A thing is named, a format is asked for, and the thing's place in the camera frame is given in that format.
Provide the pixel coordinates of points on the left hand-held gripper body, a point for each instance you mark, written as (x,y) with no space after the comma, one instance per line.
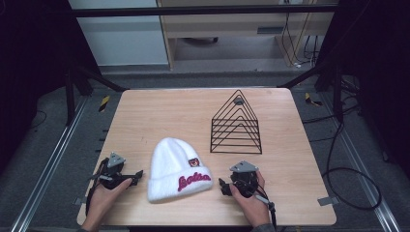
(115,161)

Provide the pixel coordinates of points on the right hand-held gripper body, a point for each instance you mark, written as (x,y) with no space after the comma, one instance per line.
(244,175)

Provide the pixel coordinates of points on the white knit beanie hat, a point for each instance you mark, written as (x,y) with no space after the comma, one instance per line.
(175,169)

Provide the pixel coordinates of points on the person's right hand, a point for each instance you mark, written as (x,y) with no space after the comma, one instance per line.
(253,206)

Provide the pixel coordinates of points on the person's left hand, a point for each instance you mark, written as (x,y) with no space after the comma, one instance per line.
(103,199)

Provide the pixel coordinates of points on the yellow black striped tape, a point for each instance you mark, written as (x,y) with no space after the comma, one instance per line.
(311,100)
(103,103)

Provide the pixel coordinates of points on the black metal stand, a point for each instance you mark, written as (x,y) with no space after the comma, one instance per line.
(325,80)
(80,87)

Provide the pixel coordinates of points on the white cabinet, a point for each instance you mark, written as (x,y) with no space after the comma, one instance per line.
(119,38)

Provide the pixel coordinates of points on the dark curtain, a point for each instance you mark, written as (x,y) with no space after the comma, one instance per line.
(32,64)
(377,71)

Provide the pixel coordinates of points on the light wooden desk furniture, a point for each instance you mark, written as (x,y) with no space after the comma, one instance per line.
(225,29)

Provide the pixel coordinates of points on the grey metal table bracket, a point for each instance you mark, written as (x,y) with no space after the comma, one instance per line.
(328,201)
(79,201)

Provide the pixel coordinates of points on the metal floor rail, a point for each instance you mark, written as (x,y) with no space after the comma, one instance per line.
(361,164)
(48,161)

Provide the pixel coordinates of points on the black horizontal frame bar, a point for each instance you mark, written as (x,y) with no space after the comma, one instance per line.
(199,11)

